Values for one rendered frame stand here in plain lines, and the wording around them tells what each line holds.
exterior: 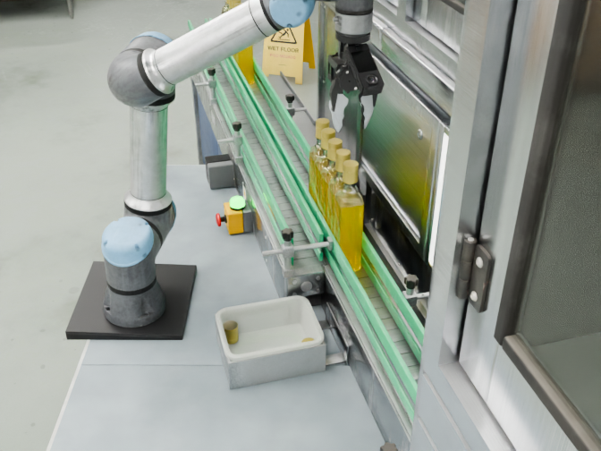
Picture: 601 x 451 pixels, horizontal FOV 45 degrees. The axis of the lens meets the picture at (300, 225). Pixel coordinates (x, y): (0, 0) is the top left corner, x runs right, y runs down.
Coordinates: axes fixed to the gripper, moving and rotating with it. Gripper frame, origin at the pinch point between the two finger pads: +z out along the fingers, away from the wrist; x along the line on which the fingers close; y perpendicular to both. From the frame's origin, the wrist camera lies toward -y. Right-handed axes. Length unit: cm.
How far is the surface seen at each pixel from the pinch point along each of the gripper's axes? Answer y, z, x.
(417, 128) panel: -5.1, -0.2, -12.8
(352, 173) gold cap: -1.7, 10.5, 0.0
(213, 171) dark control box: 67, 43, 21
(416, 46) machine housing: 4.1, -14.9, -15.3
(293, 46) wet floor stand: 330, 100, -81
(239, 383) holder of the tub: -20, 49, 31
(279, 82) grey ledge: 118, 37, -15
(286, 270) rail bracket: -1.0, 34.7, 15.2
